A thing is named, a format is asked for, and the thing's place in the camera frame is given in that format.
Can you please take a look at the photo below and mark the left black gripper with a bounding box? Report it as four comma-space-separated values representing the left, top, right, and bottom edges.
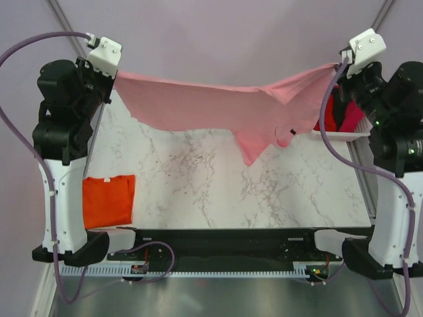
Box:
75, 53, 116, 122

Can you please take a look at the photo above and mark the white plastic laundry basket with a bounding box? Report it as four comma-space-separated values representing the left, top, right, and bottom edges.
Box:
310, 85, 373, 143

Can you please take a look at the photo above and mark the right corner aluminium post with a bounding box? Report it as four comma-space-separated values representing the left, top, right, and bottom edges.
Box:
371, 0, 397, 32

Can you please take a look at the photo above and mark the folded orange t shirt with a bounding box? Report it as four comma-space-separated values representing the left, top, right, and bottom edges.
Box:
83, 175, 135, 229

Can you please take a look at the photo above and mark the black t shirt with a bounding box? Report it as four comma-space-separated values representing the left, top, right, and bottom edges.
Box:
331, 85, 347, 131

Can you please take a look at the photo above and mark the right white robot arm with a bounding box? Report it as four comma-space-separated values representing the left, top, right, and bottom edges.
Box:
319, 60, 422, 280

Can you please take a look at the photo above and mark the left corner aluminium post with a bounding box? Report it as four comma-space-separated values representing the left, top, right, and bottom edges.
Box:
45, 0, 104, 178

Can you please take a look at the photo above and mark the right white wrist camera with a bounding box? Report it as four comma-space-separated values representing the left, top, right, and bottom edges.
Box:
340, 28, 387, 79

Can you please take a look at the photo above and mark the corner aluminium post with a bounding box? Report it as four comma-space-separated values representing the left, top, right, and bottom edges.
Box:
45, 0, 104, 178
371, 0, 397, 32

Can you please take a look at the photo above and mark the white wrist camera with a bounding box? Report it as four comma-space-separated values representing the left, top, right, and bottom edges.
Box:
340, 28, 387, 79
85, 33, 122, 79

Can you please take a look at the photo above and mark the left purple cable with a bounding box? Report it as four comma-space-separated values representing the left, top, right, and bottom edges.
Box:
0, 31, 175, 305

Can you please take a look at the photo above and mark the white slotted cable duct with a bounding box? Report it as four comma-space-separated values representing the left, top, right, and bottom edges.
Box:
61, 261, 328, 277

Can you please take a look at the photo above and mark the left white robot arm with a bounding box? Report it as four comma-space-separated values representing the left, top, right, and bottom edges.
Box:
32, 57, 145, 267

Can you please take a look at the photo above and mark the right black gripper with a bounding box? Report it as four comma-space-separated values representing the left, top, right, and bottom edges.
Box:
337, 56, 397, 127

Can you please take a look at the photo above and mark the red t shirt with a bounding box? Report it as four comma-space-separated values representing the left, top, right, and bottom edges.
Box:
324, 94, 338, 132

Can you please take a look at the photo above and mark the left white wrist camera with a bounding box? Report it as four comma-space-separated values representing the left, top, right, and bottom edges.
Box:
85, 33, 122, 79

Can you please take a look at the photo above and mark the magenta t shirt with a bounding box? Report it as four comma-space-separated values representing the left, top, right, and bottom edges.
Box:
338, 101, 365, 133

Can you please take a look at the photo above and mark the pink t shirt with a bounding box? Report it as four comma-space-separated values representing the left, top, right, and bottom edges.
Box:
115, 64, 334, 166

